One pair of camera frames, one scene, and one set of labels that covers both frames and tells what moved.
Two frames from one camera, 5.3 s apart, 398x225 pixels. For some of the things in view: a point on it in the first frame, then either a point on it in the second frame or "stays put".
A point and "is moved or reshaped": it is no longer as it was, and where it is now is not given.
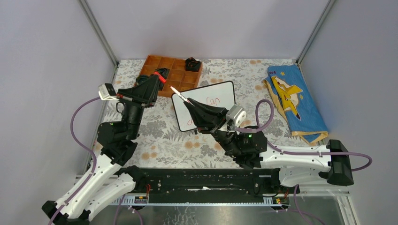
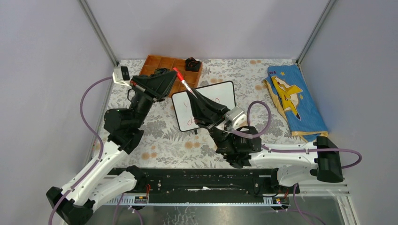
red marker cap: x=162 y=78 is moved or reshaped
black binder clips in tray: x=192 y=64 stays put
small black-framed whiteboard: x=221 y=94 stays put
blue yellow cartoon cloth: x=289 y=94 stays put
